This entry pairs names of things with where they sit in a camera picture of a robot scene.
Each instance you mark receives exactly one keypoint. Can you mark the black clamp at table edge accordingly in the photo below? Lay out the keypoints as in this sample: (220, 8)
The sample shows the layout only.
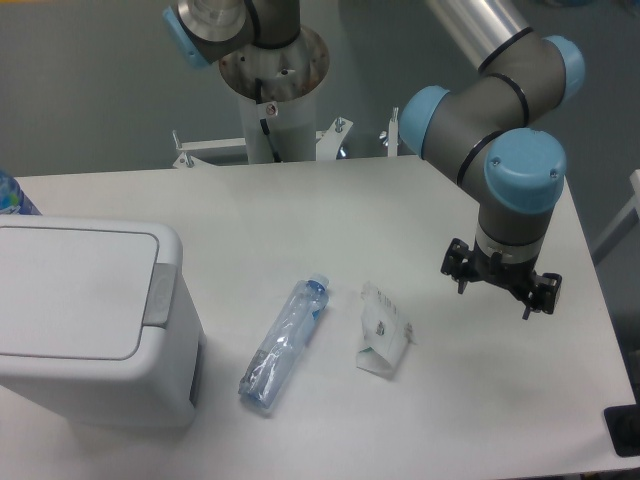
(623, 426)

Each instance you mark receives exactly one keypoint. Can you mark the white push-button trash can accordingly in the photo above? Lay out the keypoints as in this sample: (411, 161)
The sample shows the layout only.
(97, 322)

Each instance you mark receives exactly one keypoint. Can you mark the crumpled white paper carton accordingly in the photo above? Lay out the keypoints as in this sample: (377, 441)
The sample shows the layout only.
(387, 332)

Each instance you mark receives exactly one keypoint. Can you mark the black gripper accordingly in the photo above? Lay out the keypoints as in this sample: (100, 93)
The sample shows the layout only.
(510, 267)

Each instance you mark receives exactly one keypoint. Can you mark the blue labelled bottle at edge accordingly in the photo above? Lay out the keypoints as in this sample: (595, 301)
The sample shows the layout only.
(13, 199)

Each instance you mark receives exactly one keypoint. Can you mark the white metal frame bracket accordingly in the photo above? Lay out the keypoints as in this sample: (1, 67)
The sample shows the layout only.
(330, 145)

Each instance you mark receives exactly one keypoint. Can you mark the crushed clear plastic bottle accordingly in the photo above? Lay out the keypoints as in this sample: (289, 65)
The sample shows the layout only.
(277, 354)

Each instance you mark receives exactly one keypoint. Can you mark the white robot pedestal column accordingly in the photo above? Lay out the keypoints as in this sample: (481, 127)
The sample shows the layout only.
(277, 91)

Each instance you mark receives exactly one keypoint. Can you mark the white frame leg right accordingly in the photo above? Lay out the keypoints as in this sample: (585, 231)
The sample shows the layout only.
(620, 226)

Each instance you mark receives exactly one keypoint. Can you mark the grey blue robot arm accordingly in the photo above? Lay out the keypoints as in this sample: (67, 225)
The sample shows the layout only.
(481, 138)

